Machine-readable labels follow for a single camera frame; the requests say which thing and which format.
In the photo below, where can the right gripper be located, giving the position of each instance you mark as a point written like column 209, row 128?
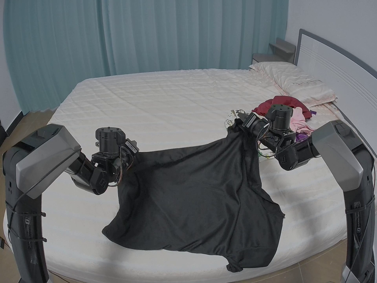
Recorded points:
column 253, row 123

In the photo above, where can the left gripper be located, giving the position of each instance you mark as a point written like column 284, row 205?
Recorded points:
column 130, row 148

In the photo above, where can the black T-shirt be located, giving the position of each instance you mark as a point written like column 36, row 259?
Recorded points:
column 191, row 193

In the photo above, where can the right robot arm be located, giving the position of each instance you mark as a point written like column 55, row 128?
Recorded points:
column 335, row 152

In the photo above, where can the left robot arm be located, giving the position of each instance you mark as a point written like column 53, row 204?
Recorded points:
column 44, row 152

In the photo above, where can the pile of clothes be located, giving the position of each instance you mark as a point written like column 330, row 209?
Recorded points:
column 297, row 122

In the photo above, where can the bed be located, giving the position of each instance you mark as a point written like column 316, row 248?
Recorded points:
column 153, row 105

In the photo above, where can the cream pillow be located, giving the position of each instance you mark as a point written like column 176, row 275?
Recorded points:
column 294, row 81

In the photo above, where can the grey bedside table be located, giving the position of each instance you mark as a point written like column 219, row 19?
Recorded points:
column 279, row 54

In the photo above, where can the blue-green curtain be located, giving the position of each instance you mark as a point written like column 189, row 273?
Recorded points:
column 53, row 40
column 191, row 25

